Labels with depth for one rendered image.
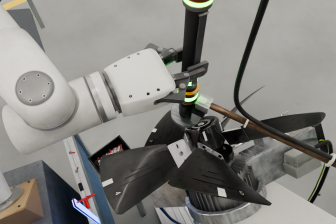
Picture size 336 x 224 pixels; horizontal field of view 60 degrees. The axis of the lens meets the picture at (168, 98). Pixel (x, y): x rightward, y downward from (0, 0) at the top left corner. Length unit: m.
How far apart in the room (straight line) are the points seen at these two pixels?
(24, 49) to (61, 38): 2.58
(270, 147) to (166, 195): 0.40
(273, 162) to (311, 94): 1.70
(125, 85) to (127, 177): 0.49
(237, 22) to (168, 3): 0.74
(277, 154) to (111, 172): 0.55
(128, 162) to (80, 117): 0.51
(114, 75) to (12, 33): 0.16
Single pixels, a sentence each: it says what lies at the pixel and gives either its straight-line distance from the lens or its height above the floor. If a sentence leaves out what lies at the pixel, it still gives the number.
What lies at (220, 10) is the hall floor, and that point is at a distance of 3.14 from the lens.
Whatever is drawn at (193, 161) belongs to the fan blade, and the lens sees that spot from 0.75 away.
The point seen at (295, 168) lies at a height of 1.14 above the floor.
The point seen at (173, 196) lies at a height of 1.00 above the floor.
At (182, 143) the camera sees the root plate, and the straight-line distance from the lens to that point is 0.96.
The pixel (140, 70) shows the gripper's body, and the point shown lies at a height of 1.68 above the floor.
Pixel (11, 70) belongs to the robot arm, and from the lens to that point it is 0.42.
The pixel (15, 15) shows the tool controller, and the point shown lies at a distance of 1.36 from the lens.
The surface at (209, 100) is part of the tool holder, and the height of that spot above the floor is 1.54.
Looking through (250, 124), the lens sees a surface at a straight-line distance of 0.61.
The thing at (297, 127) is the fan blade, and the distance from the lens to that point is 0.98.
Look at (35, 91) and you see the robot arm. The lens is 0.40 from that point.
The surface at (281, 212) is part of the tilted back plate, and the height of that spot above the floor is 1.18.
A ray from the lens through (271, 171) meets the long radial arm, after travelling 1.08.
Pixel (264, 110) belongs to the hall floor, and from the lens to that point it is 2.49.
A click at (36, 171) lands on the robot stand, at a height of 0.93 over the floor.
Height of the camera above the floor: 2.07
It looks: 59 degrees down
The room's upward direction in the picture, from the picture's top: straight up
